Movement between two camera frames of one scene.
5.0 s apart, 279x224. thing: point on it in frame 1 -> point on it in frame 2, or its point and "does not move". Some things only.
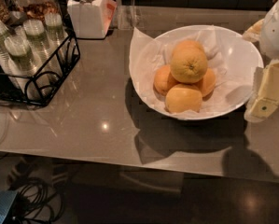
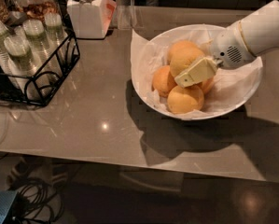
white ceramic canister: [90, 11] does not move
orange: [163, 80] does not move
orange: [188, 63] does not move
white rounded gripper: [275, 32] -> [229, 49]
